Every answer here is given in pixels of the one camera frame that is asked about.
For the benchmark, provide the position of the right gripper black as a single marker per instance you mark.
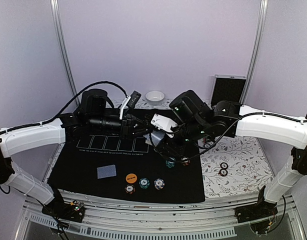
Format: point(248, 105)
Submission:
point(172, 149)

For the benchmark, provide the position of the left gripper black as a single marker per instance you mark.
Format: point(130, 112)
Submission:
point(129, 123)

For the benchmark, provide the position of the blue playing card deck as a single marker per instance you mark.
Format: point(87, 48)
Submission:
point(154, 138)

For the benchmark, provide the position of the dealt cards front player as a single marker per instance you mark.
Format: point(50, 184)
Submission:
point(107, 171)

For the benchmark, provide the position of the orange big blind button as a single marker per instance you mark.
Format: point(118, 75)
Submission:
point(131, 178)

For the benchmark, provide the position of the red black chip stack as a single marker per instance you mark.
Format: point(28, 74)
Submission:
point(223, 169)

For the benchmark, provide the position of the blue peach stack front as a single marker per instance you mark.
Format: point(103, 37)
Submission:
point(159, 183)

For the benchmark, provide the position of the green chip stack front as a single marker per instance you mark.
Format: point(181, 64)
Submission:
point(144, 183)

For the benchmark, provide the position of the red black stack front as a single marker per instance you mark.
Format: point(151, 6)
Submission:
point(130, 189)

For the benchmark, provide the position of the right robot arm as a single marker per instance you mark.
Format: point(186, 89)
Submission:
point(197, 120)

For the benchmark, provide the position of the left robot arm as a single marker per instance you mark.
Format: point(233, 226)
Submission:
point(95, 110)

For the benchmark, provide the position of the white ceramic bowl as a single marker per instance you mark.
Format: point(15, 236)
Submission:
point(154, 97)

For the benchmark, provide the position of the black poker mat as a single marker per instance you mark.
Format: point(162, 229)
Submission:
point(76, 171)

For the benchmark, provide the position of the floral tablecloth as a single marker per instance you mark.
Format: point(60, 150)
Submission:
point(248, 170)

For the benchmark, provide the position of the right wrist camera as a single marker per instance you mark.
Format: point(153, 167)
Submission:
point(164, 124)

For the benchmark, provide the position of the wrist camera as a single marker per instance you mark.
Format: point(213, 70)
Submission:
point(129, 102)
point(164, 124)

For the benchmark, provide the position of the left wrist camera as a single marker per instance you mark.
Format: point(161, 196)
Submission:
point(129, 102)

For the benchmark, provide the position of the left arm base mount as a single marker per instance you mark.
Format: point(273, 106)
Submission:
point(73, 211)

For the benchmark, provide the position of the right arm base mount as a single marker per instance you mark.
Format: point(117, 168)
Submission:
point(260, 209)

